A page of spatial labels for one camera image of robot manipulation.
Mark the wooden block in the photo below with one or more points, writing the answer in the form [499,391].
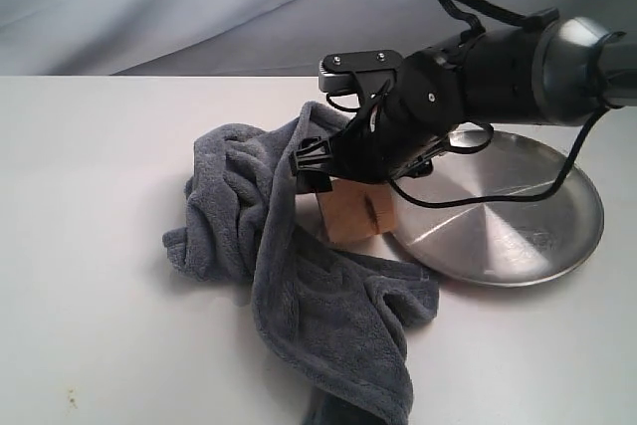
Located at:
[354,211]

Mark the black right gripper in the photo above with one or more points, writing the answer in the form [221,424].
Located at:
[422,107]

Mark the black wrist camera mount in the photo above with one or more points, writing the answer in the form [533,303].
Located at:
[358,73]

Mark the white backdrop sheet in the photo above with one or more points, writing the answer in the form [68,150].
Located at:
[233,37]

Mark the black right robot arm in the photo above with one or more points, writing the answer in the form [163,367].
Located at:
[564,74]

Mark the grey fleece towel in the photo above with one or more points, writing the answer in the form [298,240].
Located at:
[338,318]

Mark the round steel plate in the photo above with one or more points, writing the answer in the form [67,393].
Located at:
[501,244]

